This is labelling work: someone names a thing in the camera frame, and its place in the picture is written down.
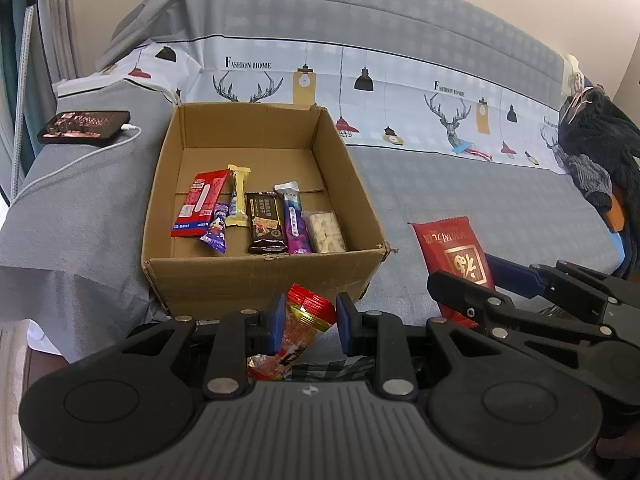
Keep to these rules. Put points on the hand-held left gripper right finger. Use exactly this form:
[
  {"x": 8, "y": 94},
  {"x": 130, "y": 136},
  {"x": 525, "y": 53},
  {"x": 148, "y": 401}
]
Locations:
[{"x": 343, "y": 322}]

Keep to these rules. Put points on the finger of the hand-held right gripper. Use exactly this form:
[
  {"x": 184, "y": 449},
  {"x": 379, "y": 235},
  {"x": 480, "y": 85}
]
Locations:
[
  {"x": 460, "y": 292},
  {"x": 515, "y": 277}
]

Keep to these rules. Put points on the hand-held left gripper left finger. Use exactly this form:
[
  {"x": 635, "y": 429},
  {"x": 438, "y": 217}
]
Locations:
[{"x": 277, "y": 322}]

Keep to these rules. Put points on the small red candy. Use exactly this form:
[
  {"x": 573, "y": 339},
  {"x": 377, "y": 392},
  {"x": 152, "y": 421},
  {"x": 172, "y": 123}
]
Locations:
[{"x": 305, "y": 320}]

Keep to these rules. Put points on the red and gold snack packet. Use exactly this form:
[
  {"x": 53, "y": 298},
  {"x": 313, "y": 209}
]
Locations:
[{"x": 452, "y": 255}]

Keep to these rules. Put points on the brown cardboard box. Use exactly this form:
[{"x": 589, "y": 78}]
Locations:
[{"x": 250, "y": 275}]

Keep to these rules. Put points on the clear bag of white candy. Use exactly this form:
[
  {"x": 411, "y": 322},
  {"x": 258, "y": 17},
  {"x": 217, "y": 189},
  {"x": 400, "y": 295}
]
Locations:
[{"x": 325, "y": 232}]

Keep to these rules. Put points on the dark brown chocolate packet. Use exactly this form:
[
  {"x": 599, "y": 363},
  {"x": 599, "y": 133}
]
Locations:
[{"x": 265, "y": 225}]

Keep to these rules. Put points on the purple and silver snack packet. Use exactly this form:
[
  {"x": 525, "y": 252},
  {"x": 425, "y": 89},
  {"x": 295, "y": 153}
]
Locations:
[{"x": 295, "y": 220}]

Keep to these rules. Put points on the purple swirl snack packet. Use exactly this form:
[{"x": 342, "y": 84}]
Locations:
[{"x": 216, "y": 230}]

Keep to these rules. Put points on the yellow snack packet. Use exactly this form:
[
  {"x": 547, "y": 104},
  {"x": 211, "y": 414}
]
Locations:
[{"x": 238, "y": 200}]

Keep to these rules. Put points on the long red snack packet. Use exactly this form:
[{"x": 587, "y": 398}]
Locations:
[{"x": 197, "y": 202}]

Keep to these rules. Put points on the dark green checkered cloth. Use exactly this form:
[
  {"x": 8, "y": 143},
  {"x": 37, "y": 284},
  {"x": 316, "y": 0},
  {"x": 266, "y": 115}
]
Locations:
[{"x": 325, "y": 370}]

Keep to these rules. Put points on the orange cloth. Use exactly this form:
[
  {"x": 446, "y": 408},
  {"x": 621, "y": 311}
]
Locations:
[{"x": 616, "y": 215}]

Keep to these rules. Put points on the thin red snack packet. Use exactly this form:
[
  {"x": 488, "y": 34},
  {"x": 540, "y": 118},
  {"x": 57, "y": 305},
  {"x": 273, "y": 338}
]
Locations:
[{"x": 480, "y": 154}]

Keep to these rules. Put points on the light blue snack packet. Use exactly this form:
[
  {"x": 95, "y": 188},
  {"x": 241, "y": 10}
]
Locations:
[{"x": 461, "y": 148}]

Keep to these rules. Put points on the pile of dark clothes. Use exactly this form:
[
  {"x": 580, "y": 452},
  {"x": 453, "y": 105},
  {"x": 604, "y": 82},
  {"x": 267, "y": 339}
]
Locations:
[{"x": 610, "y": 145}]

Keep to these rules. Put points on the white clothes hanger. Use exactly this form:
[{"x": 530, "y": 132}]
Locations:
[{"x": 580, "y": 91}]

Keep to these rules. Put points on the black smartphone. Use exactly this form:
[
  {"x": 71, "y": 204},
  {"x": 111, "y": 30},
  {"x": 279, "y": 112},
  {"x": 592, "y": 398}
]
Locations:
[{"x": 82, "y": 127}]

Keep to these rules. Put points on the grey curtain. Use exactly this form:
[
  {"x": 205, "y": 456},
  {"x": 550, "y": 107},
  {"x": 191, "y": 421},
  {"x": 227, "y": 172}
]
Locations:
[{"x": 55, "y": 20}]

